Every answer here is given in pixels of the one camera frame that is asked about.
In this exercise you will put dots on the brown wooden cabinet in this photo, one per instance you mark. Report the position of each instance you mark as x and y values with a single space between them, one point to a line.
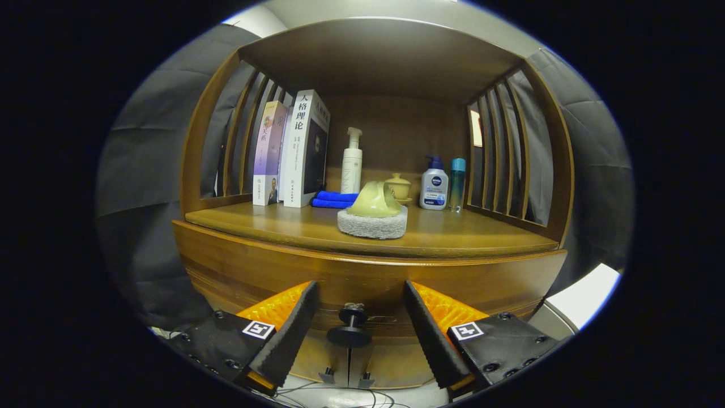
379 56

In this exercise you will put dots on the white table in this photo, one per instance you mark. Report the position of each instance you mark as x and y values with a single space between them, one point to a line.
586 294

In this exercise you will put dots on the purple book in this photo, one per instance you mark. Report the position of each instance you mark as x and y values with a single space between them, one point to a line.
269 153

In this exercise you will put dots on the slim teal bottle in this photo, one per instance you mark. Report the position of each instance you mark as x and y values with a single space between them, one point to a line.
456 184

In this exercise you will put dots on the wooden countertop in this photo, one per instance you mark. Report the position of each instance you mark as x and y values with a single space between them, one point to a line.
464 235

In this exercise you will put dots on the white bottle blue pump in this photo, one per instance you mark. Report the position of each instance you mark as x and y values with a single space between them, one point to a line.
434 187

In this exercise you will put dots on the yellow lidded teacup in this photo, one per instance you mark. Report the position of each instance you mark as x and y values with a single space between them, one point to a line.
399 187

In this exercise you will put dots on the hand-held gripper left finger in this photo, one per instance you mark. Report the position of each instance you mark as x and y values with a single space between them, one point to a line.
289 334

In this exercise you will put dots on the wooden drawer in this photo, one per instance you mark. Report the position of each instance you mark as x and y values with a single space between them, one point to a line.
362 277

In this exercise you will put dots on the wooden cabinet door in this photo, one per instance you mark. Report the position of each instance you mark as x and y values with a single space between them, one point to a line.
391 362
317 362

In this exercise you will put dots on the blue folded cloth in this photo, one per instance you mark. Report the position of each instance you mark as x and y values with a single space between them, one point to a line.
334 198

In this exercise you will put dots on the black drawer knob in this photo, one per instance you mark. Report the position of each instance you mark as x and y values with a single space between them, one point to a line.
351 335

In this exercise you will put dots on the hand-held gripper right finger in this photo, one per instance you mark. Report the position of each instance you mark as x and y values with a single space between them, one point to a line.
433 334

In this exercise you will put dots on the thick white book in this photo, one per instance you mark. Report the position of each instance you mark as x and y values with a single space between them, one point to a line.
303 150

